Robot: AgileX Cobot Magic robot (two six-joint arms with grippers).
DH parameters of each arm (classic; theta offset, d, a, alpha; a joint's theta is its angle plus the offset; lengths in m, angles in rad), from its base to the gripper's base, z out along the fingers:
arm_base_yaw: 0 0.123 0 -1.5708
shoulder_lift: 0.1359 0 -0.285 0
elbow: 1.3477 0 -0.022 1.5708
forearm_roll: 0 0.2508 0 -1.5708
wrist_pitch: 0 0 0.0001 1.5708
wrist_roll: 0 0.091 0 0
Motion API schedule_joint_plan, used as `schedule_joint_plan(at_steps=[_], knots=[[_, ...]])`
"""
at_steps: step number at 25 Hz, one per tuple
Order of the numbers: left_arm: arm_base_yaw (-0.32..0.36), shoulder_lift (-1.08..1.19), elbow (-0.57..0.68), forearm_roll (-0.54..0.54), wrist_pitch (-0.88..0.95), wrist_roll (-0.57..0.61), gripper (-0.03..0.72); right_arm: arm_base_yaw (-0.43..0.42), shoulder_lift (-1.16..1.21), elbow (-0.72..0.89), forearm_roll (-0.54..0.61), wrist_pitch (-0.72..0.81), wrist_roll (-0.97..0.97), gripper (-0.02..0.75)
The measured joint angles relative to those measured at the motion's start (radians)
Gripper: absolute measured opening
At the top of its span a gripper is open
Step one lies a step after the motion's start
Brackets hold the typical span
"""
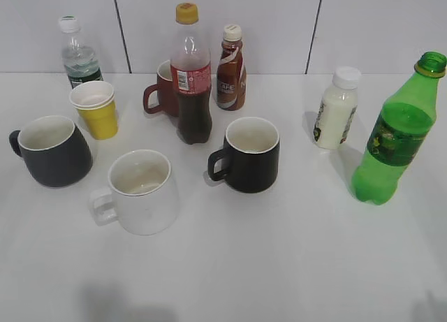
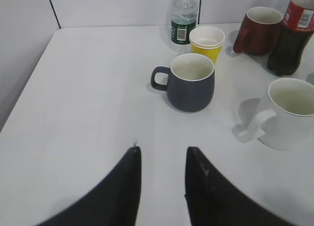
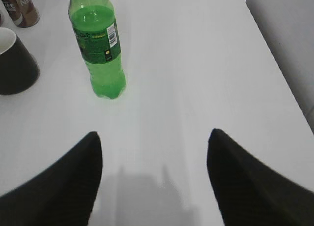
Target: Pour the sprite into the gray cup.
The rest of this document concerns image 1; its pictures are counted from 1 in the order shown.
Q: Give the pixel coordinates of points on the dark gray ceramic mug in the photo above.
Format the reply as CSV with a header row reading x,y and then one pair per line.
x,y
54,150

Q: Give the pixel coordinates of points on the green sprite bottle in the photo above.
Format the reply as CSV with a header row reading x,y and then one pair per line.
x,y
402,125

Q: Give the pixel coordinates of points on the yellow paper cup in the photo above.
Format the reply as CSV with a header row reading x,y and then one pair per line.
x,y
95,103

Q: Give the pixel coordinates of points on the black ceramic mug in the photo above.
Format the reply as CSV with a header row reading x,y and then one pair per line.
x,y
249,159

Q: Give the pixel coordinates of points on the brown coffee drink bottle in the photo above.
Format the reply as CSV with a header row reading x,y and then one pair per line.
x,y
231,71

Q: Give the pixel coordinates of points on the red ceramic mug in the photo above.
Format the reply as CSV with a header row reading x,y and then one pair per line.
x,y
167,100

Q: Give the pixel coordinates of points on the cola bottle yellow cap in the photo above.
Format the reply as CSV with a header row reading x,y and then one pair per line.
x,y
190,67

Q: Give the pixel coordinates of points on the white ceramic mug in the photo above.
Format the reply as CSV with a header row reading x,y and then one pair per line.
x,y
141,194

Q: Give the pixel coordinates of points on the white milk bottle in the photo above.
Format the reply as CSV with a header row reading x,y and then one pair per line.
x,y
337,108

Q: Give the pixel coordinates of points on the clear water bottle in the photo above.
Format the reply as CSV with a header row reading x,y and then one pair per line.
x,y
79,58

